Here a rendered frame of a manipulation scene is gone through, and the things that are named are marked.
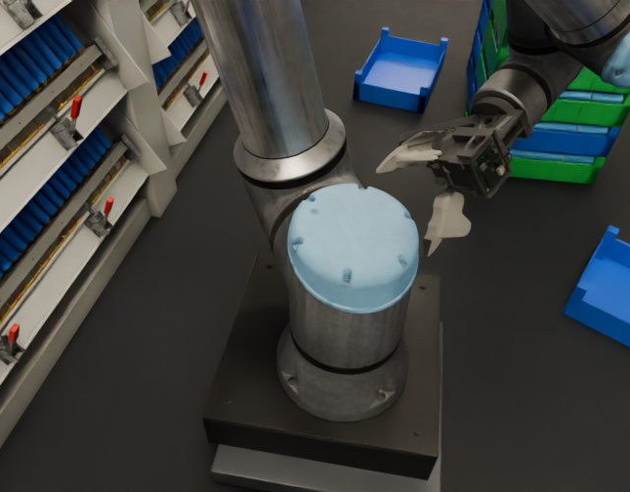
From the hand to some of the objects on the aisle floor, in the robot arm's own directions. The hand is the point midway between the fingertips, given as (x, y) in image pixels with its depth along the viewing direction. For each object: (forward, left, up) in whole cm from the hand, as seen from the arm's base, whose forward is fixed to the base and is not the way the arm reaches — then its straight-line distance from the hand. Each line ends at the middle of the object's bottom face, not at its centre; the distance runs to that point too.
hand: (398, 217), depth 71 cm
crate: (+52, +21, -35) cm, 66 cm away
